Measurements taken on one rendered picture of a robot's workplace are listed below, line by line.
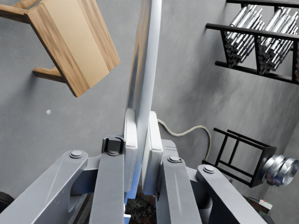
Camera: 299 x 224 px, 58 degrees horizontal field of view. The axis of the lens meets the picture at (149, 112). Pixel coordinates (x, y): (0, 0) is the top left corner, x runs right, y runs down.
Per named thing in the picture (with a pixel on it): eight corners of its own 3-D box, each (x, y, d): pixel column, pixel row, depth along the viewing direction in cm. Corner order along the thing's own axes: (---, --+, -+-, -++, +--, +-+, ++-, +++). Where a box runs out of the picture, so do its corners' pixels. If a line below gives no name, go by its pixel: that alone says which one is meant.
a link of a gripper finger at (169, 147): (163, 178, 13) (221, 185, 14) (156, 138, 18) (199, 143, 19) (158, 203, 14) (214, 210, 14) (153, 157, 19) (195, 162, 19)
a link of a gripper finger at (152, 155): (150, 149, 15) (163, 150, 15) (146, 110, 21) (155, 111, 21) (142, 195, 16) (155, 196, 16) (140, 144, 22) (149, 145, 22)
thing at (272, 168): (213, 126, 277) (295, 159, 229) (230, 129, 313) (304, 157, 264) (201, 162, 282) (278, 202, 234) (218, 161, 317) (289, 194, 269)
